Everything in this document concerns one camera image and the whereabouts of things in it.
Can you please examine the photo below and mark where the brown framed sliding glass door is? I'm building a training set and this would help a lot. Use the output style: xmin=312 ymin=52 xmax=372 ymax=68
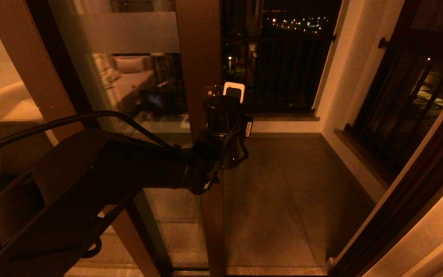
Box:
xmin=48 ymin=0 xmax=226 ymax=277

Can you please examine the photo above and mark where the dark stone window sill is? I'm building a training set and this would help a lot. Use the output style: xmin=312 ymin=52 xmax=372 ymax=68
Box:
xmin=250 ymin=113 xmax=321 ymax=122
xmin=334 ymin=128 xmax=398 ymax=190

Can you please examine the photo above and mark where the metal door floor track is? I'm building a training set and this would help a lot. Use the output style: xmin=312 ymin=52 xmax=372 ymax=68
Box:
xmin=64 ymin=262 xmax=328 ymax=277

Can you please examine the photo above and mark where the dark brown door jamb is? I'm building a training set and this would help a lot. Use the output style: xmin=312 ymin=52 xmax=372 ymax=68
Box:
xmin=327 ymin=87 xmax=443 ymax=277

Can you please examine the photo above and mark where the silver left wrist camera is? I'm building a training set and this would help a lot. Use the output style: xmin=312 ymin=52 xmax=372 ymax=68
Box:
xmin=223 ymin=81 xmax=245 ymax=104

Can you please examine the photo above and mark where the fixed brown door frame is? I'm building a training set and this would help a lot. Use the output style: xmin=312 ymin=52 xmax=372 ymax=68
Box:
xmin=0 ymin=0 xmax=172 ymax=277

